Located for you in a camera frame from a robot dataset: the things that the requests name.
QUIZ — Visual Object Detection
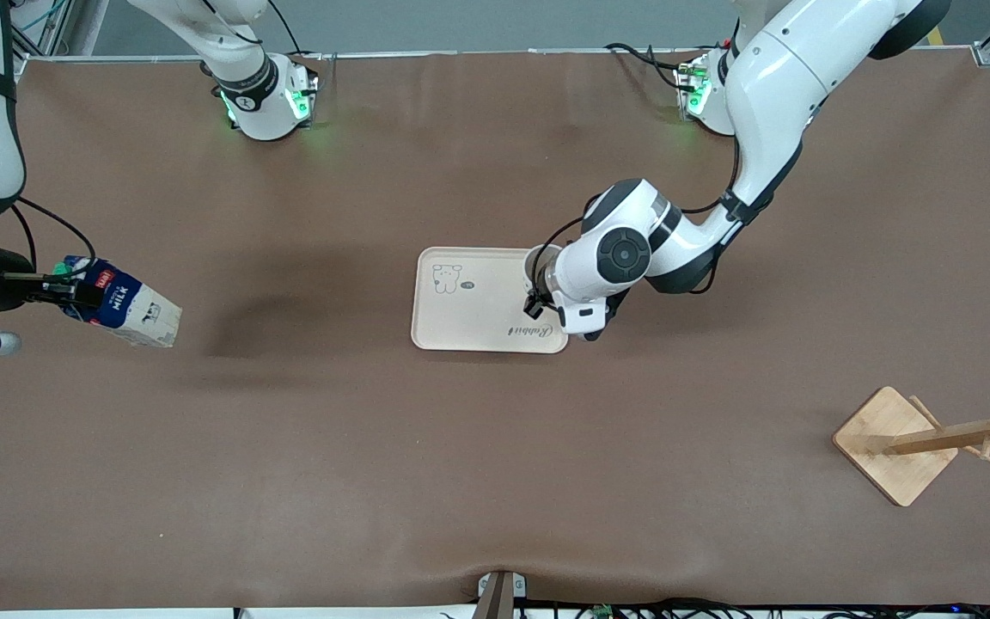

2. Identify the white smiley cup black handle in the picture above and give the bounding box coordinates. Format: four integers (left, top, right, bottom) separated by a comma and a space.
526, 245, 563, 297

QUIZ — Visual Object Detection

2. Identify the blue white milk carton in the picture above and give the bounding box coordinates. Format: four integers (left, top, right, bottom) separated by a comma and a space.
57, 255, 184, 348

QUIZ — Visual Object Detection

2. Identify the cream rabbit print tray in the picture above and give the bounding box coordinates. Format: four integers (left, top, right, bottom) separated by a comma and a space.
411, 248, 570, 354

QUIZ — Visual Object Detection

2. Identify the wooden mug rack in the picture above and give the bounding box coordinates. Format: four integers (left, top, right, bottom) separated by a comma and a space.
832, 370, 990, 508

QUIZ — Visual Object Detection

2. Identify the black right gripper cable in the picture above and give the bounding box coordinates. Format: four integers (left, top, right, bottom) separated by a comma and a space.
9, 196, 99, 269

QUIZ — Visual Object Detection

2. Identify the black left arm base cable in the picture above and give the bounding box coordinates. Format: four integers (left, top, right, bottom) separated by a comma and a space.
605, 41, 702, 87

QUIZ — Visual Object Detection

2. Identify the black arm base cable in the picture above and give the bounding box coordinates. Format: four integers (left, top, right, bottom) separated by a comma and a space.
605, 41, 702, 87
265, 0, 326, 63

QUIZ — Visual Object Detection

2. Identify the grey metal mount bracket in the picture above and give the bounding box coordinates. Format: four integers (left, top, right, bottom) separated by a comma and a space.
474, 570, 529, 619

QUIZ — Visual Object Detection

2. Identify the black right arm base cable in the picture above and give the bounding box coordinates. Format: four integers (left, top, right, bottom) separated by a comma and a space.
265, 0, 326, 63

